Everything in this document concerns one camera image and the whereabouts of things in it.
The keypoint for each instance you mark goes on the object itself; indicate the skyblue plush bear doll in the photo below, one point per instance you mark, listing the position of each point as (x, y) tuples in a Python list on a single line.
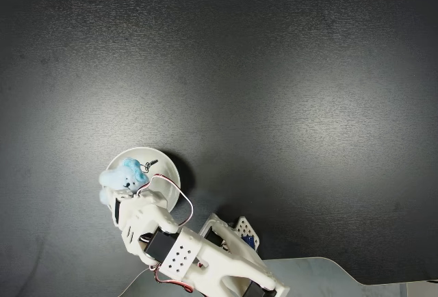
[(119, 179)]

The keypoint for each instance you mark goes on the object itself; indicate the white ceramic bowl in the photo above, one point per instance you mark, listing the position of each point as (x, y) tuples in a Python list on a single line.
[(164, 170)]

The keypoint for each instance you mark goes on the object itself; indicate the grey backdrop cloth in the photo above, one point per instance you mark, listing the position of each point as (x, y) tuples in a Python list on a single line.
[(325, 276)]

